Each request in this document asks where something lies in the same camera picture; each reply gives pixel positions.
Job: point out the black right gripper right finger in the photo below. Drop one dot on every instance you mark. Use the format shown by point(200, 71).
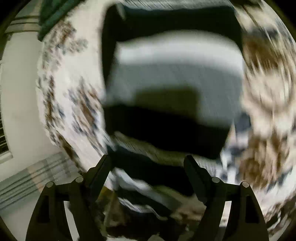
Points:
point(245, 222)

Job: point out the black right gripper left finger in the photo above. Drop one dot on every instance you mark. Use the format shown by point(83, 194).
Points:
point(49, 221)

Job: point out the black grey striped small garment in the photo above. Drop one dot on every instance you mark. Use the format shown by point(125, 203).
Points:
point(173, 80)

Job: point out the grey striped curtain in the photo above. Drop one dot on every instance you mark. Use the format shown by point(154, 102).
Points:
point(16, 188)

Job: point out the barred window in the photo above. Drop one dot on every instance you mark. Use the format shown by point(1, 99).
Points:
point(5, 153)

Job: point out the floral cream bed blanket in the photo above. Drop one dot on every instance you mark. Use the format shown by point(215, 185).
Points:
point(260, 145)

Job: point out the dark green pillow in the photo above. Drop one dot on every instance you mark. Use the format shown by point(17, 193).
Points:
point(51, 12)

